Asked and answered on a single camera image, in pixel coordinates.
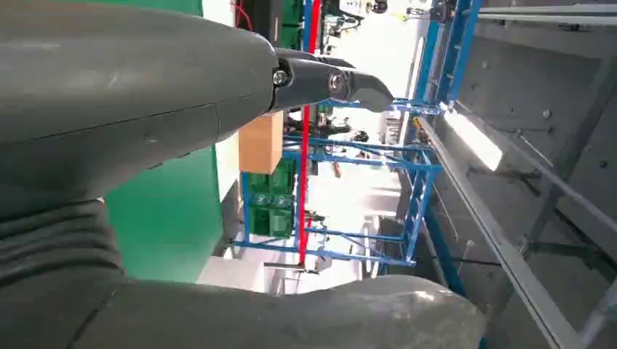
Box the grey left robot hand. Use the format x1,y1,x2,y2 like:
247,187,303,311
0,0,487,349

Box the rectangular ceiling lamp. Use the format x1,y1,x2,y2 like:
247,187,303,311
440,108,505,172

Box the blue steel column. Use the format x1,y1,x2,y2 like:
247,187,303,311
413,0,483,105

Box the green plastic crate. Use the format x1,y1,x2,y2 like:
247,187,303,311
248,159,296,196
247,194,295,240

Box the green table mat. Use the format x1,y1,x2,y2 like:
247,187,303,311
103,0,223,284

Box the red vertical pole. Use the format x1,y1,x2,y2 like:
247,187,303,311
296,0,322,267

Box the blue metal rack frame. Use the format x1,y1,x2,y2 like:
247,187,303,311
233,96,445,269

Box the brown cardboard box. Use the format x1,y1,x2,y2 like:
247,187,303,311
238,111,285,175

